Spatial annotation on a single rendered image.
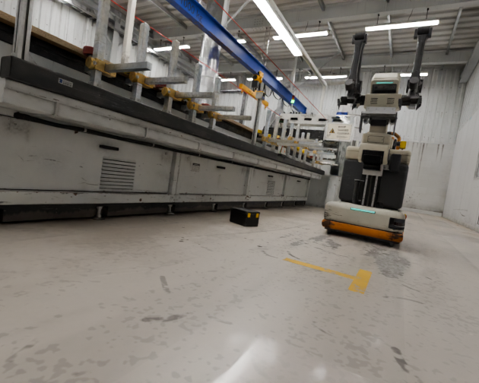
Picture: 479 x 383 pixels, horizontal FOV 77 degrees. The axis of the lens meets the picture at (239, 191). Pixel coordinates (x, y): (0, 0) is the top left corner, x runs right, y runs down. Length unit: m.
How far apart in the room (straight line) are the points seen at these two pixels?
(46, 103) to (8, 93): 0.14
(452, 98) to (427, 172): 2.53
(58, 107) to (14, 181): 0.43
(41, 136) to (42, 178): 0.21
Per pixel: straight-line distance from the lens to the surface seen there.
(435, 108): 12.46
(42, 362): 0.72
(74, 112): 1.61
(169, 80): 1.71
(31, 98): 1.52
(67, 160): 1.86
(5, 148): 1.73
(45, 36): 1.75
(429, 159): 12.13
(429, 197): 12.06
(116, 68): 1.61
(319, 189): 6.00
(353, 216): 2.65
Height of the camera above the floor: 0.39
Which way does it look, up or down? 3 degrees down
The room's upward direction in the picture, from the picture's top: 8 degrees clockwise
